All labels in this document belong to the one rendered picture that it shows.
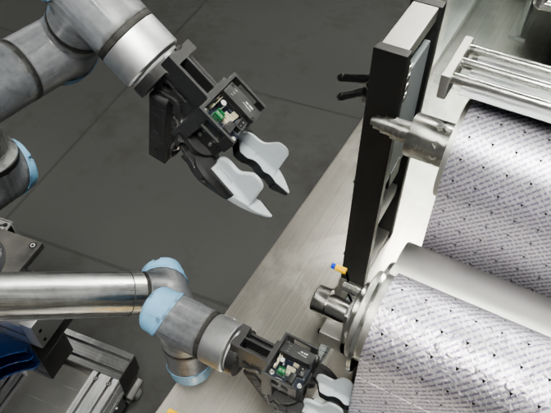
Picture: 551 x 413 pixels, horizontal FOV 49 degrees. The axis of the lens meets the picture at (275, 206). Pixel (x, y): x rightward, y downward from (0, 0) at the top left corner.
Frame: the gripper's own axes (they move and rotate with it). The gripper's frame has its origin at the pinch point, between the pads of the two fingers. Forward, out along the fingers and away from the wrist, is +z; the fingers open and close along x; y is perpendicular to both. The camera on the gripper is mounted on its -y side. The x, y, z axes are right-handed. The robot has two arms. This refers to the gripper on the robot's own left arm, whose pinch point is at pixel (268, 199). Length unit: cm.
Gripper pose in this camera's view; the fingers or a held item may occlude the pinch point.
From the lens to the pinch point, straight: 73.3
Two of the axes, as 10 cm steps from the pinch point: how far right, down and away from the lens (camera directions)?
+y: 5.6, -2.8, -7.8
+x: 4.8, -6.5, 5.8
